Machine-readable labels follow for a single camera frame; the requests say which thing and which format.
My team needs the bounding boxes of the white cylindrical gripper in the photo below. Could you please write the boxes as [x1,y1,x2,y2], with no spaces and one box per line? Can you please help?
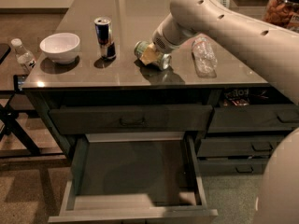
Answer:
[139,14,197,65]

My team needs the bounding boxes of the green soda can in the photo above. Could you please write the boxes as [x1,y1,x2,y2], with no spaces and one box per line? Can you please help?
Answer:
[134,41,171,71]

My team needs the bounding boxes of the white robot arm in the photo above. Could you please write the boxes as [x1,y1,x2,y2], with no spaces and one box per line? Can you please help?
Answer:
[141,0,299,224]

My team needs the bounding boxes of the grey kitchen counter cabinet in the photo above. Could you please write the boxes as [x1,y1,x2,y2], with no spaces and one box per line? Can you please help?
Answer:
[25,0,298,160]

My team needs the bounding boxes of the clear plastic bottle on counter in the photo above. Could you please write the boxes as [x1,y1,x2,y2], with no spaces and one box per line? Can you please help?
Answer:
[192,36,218,78]

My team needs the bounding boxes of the blue silver energy drink can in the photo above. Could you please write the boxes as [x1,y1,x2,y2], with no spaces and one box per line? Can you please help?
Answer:
[94,17,116,61]

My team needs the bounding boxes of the snack bags in drawer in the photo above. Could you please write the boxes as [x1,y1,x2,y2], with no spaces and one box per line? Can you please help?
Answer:
[223,89,249,106]

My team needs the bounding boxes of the top right drawer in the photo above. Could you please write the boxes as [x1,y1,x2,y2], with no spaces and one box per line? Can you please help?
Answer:
[208,104,299,133]

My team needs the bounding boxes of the top left drawer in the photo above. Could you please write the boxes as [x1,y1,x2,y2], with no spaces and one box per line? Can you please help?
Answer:
[49,104,213,134]

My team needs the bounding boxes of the middle right drawer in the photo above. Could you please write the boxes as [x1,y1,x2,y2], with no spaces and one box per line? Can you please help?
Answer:
[197,135,283,158]

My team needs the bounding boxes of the open middle drawer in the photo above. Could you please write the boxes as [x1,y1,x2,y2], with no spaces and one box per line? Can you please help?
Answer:
[48,135,218,224]

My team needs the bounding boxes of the bottom right drawer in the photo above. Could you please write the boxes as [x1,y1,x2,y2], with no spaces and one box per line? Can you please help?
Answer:
[198,159,268,175]

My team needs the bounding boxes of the white ceramic bowl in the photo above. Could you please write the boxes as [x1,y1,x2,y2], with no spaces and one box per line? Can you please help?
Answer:
[39,33,80,64]

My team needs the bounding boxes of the small bottle with white cap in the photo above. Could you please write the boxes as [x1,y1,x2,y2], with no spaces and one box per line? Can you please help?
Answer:
[11,38,36,74]

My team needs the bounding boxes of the dark side table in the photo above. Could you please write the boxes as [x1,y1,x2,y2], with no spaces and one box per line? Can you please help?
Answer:
[0,42,64,159]

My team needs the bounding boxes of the smartphone on side table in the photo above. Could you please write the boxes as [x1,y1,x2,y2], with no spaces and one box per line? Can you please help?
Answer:
[13,75,27,92]

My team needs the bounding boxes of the clear jar of snacks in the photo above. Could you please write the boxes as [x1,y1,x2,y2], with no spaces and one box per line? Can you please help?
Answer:
[263,0,299,33]

